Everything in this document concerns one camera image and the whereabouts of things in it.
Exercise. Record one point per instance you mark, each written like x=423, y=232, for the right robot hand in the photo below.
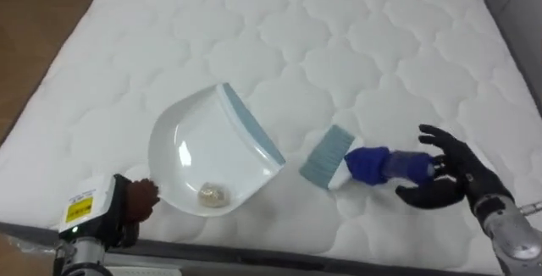
x=457, y=170

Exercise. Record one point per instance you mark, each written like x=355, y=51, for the small foil ball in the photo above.
x=214, y=194

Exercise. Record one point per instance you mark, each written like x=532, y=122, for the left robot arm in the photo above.
x=80, y=259

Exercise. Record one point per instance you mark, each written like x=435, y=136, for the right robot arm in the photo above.
x=510, y=229

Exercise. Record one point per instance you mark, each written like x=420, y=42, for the grey bed with white mattress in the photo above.
x=322, y=56

